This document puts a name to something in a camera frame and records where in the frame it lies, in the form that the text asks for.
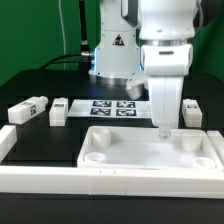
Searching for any white U-shaped fence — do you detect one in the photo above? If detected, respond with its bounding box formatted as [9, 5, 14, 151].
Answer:
[0, 127, 224, 199]

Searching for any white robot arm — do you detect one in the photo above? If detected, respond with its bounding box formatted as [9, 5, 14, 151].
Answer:
[89, 0, 202, 139]

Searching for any white marker base plate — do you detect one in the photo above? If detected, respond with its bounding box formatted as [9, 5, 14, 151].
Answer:
[68, 100, 151, 119]

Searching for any white desk top tray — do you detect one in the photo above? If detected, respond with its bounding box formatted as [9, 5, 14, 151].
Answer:
[77, 126, 224, 172]

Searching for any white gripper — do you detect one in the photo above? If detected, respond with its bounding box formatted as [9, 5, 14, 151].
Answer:
[148, 77, 183, 140]

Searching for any black cable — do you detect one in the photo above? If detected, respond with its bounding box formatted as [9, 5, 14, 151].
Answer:
[38, 0, 96, 70]

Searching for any white thin cable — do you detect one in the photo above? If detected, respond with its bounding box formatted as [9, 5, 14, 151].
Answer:
[58, 0, 67, 70]

